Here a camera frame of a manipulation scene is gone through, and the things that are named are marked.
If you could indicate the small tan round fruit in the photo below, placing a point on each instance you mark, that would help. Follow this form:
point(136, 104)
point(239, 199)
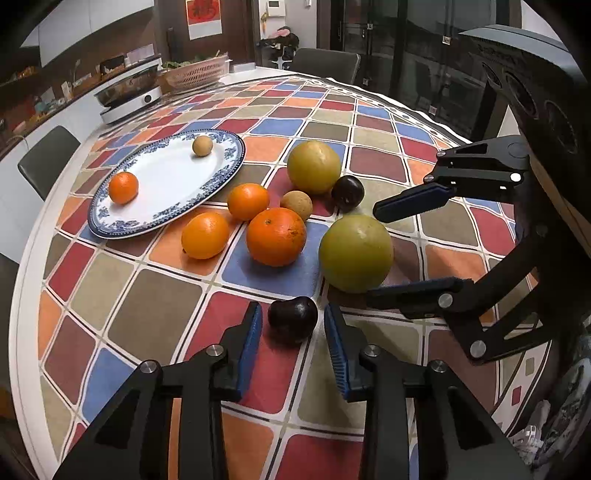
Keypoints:
point(296, 205)
point(202, 146)

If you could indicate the steel pot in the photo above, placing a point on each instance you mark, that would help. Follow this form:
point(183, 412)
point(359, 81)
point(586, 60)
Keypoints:
point(124, 85)

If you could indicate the red and white wall poster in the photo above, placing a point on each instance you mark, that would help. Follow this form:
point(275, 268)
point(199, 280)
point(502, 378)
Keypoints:
point(204, 16)

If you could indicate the pink plastic basket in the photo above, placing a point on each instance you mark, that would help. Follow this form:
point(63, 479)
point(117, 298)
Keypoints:
point(196, 74)

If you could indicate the blue patterned white plate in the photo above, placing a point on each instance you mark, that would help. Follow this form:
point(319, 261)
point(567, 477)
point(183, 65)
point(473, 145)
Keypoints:
point(171, 180)

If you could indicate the large orange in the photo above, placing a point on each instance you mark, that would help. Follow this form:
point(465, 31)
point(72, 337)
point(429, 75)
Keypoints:
point(276, 236)

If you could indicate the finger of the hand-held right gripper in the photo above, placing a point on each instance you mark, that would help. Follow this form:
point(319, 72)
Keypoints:
point(415, 290)
point(411, 202)

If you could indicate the dark wooden door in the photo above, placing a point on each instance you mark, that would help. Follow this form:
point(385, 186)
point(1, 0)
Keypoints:
point(203, 32)

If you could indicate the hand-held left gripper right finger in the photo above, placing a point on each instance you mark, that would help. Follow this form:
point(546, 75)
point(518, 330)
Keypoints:
point(335, 347)

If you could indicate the small mandarin orange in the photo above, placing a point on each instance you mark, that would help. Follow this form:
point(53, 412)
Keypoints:
point(123, 187)
point(248, 201)

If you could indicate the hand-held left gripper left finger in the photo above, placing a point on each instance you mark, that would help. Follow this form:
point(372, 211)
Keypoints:
point(251, 342)

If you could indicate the large yellow-green round fruit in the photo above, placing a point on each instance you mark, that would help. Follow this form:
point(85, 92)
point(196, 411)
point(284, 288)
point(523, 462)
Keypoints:
point(314, 167)
point(355, 253)

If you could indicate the white flat box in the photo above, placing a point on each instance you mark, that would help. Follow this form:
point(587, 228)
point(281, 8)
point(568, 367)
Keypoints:
point(242, 68)

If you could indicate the medium orange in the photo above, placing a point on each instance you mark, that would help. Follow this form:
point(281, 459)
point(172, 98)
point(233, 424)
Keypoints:
point(205, 235)

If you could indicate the white induction cooker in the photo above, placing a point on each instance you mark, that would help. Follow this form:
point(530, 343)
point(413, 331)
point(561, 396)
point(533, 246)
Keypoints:
point(138, 110)

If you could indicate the person's patterned clothing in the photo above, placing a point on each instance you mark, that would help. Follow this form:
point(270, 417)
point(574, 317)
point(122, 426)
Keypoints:
point(561, 406)

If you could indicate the dark grey dining chair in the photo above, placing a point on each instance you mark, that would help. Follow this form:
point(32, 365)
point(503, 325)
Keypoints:
point(48, 159)
point(325, 64)

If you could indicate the green leafy vegetables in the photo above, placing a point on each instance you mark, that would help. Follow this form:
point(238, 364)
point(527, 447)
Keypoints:
point(178, 64)

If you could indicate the dark purple plum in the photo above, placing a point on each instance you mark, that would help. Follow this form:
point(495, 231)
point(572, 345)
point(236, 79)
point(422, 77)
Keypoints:
point(347, 193)
point(292, 321)

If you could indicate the white wall intercom panel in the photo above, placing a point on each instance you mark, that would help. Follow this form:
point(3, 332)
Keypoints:
point(276, 8)

